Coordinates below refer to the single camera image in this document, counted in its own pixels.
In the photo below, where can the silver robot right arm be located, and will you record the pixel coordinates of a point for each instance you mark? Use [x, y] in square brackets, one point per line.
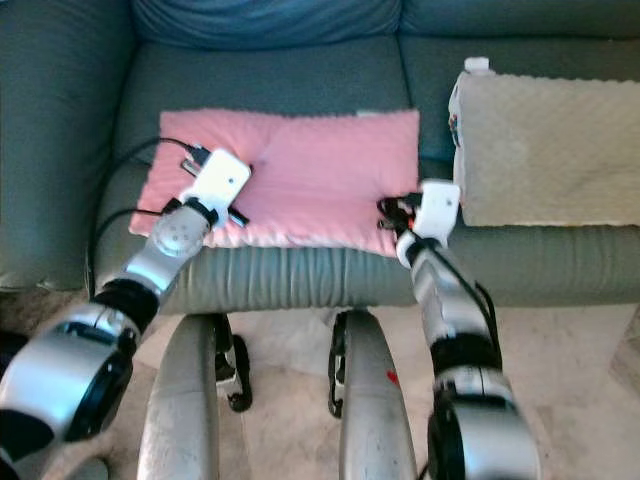
[450, 300]

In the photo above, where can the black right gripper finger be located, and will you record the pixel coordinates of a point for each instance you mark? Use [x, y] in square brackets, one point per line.
[388, 224]
[388, 205]

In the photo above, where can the silver robot right leg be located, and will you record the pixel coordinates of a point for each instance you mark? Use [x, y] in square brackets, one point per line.
[370, 400]

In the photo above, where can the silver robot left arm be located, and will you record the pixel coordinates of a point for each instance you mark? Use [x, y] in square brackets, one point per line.
[70, 370]

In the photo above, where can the pink pillow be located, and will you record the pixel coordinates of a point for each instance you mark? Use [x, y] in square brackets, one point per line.
[320, 170]

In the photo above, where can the grey-green leather sofa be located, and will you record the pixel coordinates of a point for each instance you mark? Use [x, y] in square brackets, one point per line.
[260, 80]

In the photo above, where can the beige textured pillow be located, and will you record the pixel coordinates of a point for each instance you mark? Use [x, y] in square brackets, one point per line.
[540, 150]

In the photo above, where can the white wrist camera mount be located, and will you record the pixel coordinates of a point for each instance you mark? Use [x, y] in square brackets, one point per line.
[438, 210]
[222, 182]

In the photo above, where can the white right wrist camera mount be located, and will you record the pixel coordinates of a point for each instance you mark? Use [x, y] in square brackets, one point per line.
[438, 210]

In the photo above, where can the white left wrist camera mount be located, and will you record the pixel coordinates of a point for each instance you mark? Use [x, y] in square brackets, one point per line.
[222, 182]

